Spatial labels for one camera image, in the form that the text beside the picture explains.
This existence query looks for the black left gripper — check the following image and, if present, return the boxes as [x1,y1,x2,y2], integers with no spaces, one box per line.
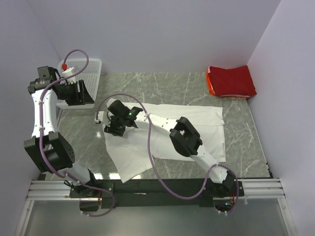
[58,80,94,106]

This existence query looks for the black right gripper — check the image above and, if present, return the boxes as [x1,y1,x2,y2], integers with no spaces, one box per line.
[104,116,126,139]

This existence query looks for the white t shirt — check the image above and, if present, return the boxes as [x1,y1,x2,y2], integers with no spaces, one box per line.
[97,101,227,184]

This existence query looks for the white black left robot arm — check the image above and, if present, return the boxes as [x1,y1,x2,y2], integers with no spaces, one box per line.
[24,64,98,198]

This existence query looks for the white plastic basket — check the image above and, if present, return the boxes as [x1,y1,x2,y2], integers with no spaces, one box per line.
[54,58,102,110]

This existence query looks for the black base crossbar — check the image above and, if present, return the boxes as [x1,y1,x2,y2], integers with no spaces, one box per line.
[64,178,245,212]

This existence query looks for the folded red t shirt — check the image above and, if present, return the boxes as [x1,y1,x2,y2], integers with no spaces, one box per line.
[208,64,257,97]

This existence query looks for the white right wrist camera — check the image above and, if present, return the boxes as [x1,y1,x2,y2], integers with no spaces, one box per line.
[94,111,110,126]

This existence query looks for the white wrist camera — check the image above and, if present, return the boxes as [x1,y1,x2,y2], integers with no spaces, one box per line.
[61,66,79,85]
[94,111,110,126]

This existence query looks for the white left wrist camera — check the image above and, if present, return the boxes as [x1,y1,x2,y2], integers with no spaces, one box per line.
[61,66,79,85]

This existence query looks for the aluminium rail frame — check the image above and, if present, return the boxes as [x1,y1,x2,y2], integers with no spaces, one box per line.
[14,152,297,236]

